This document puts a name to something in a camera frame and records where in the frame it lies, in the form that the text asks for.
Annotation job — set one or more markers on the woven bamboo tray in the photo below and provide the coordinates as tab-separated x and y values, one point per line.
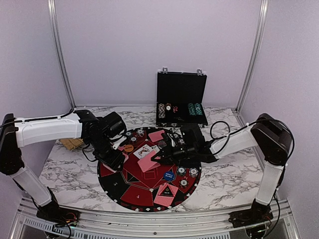
72	143

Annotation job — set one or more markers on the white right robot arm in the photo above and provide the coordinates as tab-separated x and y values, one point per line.
270	140

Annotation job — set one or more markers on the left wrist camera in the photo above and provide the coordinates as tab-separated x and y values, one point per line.
114	128

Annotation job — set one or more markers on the aluminium frame post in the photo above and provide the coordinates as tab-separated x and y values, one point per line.
254	55
59	51

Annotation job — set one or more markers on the right aluminium frame post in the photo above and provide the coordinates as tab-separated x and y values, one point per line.
254	55

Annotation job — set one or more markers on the jack of hearts card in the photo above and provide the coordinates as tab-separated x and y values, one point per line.
142	151

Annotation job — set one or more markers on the ace of clubs card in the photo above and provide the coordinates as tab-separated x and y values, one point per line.
155	148

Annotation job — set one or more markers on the left aluminium frame post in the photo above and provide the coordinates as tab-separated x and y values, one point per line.
59	51

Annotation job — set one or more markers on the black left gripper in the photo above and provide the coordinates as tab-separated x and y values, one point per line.
113	162

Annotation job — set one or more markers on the cream blue chips in case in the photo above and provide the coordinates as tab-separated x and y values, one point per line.
164	109

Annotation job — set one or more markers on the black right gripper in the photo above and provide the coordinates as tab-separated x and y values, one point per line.
167	153

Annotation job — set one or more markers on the black chip carrying case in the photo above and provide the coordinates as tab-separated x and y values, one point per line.
180	89

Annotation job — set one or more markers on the orange big blind button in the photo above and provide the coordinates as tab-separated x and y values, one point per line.
128	148

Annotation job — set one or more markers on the blue small blind button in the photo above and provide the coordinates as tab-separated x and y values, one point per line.
169	175

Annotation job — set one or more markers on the red playing card deck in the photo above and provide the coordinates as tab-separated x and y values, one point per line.
114	159

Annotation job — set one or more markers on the aluminium front rail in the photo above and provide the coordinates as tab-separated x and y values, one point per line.
211	224

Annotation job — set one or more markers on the black triangular all-in marker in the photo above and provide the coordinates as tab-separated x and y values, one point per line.
166	192

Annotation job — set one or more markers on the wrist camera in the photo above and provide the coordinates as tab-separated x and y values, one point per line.
114	128
193	137

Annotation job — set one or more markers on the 100 chips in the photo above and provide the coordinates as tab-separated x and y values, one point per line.
133	139
183	183

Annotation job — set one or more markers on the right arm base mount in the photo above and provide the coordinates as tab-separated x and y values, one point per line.
258	213

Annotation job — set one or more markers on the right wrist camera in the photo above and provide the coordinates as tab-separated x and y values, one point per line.
193	137

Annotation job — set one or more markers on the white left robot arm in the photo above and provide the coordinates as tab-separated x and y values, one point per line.
17	133

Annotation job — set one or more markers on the teal chips in case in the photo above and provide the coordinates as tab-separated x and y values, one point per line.
195	109

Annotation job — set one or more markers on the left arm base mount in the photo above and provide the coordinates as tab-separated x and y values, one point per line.
54	213

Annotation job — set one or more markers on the clear acrylic dealer button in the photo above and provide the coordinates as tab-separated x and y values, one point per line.
162	144

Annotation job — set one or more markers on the round red black poker mat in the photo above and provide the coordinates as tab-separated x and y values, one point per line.
135	190

